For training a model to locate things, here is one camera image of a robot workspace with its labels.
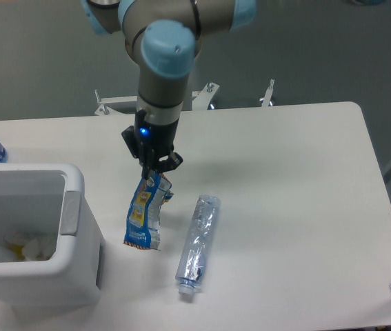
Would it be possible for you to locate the crumpled white tissue trash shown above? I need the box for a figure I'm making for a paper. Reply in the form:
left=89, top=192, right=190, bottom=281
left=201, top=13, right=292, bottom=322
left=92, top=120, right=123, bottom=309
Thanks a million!
left=4, top=232, right=57, bottom=261

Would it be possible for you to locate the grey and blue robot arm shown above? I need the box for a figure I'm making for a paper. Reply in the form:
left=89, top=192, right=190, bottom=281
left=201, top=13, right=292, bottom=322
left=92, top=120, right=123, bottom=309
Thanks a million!
left=81, top=1, right=257, bottom=179

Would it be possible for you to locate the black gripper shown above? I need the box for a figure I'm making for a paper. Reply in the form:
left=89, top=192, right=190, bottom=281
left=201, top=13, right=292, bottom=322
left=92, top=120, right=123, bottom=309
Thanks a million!
left=121, top=109, right=183, bottom=179

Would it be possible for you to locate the blue snack wrapper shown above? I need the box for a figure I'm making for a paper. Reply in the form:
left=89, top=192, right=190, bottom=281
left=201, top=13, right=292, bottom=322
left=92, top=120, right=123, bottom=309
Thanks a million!
left=123, top=172, right=174, bottom=250

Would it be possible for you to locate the crushed clear plastic bottle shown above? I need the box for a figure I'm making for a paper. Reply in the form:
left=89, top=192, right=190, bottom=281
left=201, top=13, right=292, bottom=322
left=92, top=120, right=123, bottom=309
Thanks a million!
left=175, top=195, right=221, bottom=297

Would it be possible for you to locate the white trash can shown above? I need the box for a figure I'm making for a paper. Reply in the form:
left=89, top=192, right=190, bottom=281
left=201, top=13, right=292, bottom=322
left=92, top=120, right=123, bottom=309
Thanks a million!
left=0, top=163, right=104, bottom=306

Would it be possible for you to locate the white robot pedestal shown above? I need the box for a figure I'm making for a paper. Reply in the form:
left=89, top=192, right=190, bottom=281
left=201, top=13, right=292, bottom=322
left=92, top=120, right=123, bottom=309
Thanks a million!
left=94, top=79, right=275, bottom=116

